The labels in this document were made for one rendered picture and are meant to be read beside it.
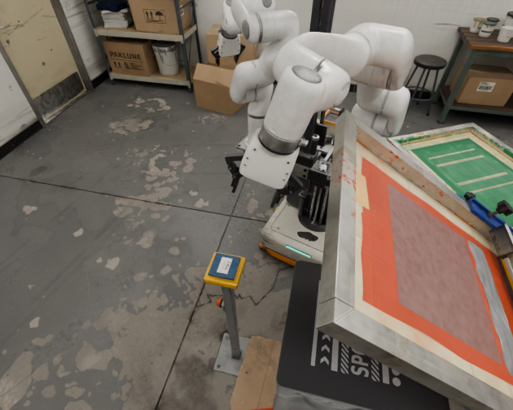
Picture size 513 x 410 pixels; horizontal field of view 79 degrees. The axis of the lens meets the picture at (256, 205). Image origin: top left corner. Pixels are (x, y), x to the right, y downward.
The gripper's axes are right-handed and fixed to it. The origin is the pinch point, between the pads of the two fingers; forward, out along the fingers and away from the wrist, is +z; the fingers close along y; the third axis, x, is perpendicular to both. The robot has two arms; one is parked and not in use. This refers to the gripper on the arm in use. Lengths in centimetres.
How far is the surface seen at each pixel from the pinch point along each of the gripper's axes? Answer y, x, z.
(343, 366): -45, 13, 43
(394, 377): -59, 12, 38
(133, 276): 54, -47, 172
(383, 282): -27.6, 14.4, -4.9
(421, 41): -131, -380, 43
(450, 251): -52, -7, 1
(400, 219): -34.2, -6.3, -3.2
